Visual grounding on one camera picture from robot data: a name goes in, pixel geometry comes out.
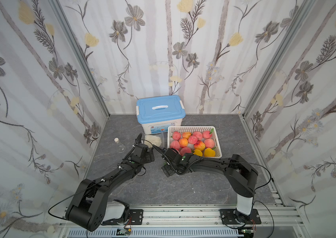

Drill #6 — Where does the small green circuit board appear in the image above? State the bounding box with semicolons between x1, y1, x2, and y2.
116;228;132;236

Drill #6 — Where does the pink peach bottom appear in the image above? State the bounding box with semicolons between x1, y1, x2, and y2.
188;135;198;145

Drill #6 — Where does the yellow peach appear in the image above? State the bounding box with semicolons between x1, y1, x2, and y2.
193;149;203;157
203;148;216;157

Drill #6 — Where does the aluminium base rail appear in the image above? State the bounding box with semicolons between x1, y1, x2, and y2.
59;190;310;238

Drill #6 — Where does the white perforated plastic basket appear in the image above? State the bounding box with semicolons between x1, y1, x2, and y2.
167;126;222;158

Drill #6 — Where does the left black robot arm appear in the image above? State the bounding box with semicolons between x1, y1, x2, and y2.
65;133;155;232

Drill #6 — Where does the orange pink peach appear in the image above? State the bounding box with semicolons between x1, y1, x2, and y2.
179;137;188;148

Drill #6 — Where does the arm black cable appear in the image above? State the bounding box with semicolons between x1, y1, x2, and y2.
47;184;103;221
245;162;275;238

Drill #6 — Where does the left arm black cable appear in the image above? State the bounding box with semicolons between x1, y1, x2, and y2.
47;184;103;221

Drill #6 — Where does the small glass flask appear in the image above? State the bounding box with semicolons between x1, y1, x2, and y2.
114;138;126;153

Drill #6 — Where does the orange red peach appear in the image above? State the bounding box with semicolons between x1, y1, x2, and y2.
194;140;206;151

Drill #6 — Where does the blue lid storage box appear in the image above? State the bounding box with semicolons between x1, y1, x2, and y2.
136;95;186;134

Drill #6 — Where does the pink peach second row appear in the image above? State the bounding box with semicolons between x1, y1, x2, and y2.
180;147;192;156

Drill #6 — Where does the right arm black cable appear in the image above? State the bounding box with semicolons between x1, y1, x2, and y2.
245;162;275;238

